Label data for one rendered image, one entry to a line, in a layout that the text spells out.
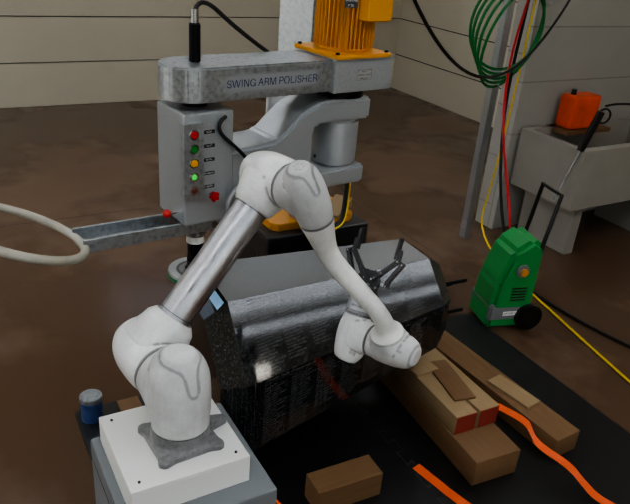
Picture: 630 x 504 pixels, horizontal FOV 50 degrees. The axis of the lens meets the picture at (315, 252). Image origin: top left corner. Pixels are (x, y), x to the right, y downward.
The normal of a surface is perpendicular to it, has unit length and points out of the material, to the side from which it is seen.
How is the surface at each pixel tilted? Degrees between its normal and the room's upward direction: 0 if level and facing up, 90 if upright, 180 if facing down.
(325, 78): 90
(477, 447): 0
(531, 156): 90
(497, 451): 0
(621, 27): 90
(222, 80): 90
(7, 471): 0
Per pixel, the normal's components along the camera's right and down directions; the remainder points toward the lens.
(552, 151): -0.87, 0.16
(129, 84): 0.49, 0.41
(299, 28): -0.51, 0.34
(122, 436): 0.07, -0.90
